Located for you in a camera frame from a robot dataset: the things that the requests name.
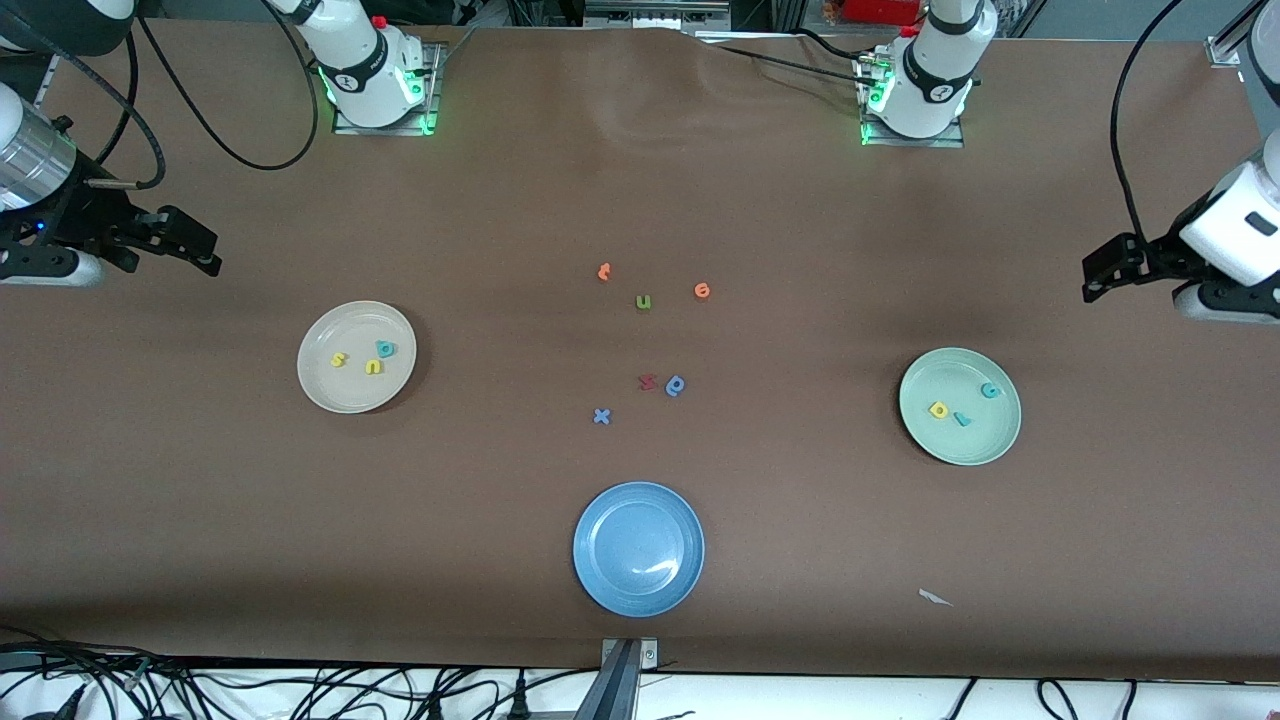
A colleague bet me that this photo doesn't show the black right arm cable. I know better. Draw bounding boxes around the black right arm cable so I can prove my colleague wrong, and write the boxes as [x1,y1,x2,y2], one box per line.
[0,0,319,191]

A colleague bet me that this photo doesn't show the light green plate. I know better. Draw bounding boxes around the light green plate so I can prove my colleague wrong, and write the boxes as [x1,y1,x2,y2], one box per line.
[898,347,1023,467]

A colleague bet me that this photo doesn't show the grey metal frame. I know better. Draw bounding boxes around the grey metal frame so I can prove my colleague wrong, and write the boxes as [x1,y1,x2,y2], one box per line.
[583,0,733,31]

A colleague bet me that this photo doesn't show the silver edge bracket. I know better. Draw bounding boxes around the silver edge bracket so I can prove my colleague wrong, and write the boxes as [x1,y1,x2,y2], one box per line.
[600,637,661,669]

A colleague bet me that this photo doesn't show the blue plate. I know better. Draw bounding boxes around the blue plate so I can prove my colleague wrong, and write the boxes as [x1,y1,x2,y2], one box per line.
[572,481,706,618]

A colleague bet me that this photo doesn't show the aluminium extrusion bar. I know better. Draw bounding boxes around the aluminium extrusion bar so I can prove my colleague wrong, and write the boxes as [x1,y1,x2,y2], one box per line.
[1215,0,1280,51]
[570,640,641,720]

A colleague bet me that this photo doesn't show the brown table cover sheet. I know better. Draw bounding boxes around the brown table cover sheet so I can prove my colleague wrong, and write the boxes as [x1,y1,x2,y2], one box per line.
[0,18,1280,683]

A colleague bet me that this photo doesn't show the red box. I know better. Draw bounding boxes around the red box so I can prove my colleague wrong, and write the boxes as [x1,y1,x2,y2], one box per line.
[843,0,923,26]

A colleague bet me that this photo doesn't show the black table cable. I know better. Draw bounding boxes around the black table cable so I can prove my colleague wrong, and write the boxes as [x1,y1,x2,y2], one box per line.
[714,44,873,85]
[795,28,865,59]

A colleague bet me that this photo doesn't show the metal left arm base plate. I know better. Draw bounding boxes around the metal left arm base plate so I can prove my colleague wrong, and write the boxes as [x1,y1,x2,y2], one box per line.
[860,50,966,149]

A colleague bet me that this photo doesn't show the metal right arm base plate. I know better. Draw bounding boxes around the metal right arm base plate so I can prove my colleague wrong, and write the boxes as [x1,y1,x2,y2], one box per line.
[333,40,443,137]

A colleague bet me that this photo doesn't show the beige brown plate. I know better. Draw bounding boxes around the beige brown plate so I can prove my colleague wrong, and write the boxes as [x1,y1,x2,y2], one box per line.
[297,300,418,415]

